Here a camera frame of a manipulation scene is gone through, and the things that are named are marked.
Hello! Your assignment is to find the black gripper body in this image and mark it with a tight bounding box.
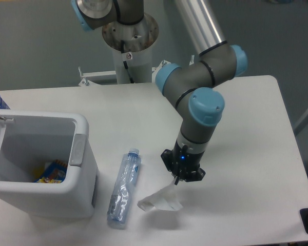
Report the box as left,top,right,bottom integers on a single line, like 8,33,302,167
172,142,204,172

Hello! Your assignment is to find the white left frame bracket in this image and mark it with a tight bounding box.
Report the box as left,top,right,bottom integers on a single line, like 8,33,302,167
78,67,117,87

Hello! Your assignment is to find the white plastic trash can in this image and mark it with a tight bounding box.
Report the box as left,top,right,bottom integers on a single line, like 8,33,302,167
0,109,99,218

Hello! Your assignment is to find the white upright clamp bracket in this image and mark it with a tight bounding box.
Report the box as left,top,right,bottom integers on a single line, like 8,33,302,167
189,55,195,66

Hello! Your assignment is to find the white frame bracket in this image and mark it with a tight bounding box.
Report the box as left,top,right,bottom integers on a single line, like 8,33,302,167
151,60,170,83
78,67,117,87

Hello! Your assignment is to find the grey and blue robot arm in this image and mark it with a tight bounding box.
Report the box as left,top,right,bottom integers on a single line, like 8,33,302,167
71,1,248,182

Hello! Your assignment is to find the white right frame bracket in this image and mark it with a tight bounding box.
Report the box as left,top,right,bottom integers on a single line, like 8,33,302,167
151,60,170,83

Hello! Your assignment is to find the crushed clear plastic bottle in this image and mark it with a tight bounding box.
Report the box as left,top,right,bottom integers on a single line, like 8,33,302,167
107,148,141,229

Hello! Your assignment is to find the blue and yellow snack packet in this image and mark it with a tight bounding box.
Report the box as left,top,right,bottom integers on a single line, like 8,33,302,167
34,159,68,183

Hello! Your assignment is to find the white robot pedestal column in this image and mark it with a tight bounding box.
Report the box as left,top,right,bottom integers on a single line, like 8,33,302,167
102,13,159,84

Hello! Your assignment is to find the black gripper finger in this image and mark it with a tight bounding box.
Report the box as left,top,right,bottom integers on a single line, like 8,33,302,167
174,168,206,185
161,149,180,179

